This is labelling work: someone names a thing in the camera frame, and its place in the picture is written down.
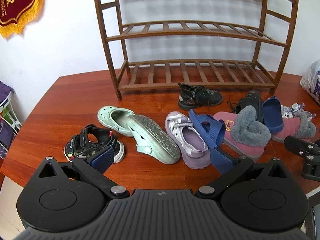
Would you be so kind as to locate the purple cloth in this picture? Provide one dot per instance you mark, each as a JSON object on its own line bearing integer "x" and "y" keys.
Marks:
{"x": 5, "y": 90}

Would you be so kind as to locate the red banner with gold fringe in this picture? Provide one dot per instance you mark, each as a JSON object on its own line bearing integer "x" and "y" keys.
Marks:
{"x": 17, "y": 5}

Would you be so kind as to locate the blue slipper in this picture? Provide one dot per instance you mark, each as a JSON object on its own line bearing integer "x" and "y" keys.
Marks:
{"x": 207, "y": 130}
{"x": 271, "y": 115}

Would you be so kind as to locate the black lace-up boot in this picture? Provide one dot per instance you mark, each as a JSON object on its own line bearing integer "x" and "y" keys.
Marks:
{"x": 251, "y": 100}
{"x": 200, "y": 96}

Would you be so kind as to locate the mint green clog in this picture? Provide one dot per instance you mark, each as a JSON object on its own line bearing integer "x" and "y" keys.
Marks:
{"x": 155, "y": 137}
{"x": 105, "y": 115}

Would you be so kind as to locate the wooden shoe rack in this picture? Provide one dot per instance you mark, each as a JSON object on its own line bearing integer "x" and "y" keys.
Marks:
{"x": 195, "y": 88}

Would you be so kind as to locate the white printed plastic bag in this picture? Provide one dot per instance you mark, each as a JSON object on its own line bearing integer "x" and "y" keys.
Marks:
{"x": 312, "y": 80}

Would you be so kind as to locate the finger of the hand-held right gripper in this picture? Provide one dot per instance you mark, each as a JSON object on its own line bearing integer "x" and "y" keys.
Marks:
{"x": 297, "y": 146}

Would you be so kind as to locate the pink furry slipper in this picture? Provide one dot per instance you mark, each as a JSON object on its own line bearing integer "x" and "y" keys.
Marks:
{"x": 246, "y": 130}
{"x": 287, "y": 130}

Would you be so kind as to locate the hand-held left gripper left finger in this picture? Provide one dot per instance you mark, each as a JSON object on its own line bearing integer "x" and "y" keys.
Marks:
{"x": 101, "y": 158}

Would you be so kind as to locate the purple sneaker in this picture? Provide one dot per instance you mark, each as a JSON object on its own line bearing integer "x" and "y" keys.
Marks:
{"x": 185, "y": 140}
{"x": 293, "y": 108}

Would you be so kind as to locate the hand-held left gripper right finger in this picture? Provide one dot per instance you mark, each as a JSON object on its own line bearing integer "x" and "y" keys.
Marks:
{"x": 221, "y": 161}

